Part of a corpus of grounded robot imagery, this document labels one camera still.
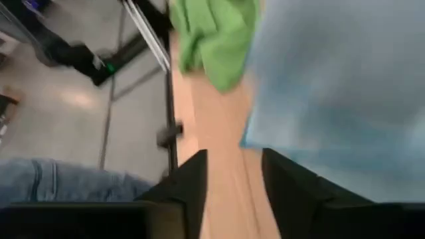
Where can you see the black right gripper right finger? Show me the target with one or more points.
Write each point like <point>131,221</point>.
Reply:
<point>292,192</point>

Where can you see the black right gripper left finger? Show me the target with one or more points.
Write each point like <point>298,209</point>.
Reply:
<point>189,189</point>

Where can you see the light blue microfiber towel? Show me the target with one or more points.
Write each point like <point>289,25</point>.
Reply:
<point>332,99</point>

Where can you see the green microfiber towel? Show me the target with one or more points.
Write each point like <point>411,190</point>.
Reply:
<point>216,40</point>

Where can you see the black frame clamp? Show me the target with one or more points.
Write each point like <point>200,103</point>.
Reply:
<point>169,134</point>

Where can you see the black aluminium table frame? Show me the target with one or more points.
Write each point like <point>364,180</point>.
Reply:
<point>171,99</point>

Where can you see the silver aluminium bracket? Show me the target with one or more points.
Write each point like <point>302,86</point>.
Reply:
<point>149,36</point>

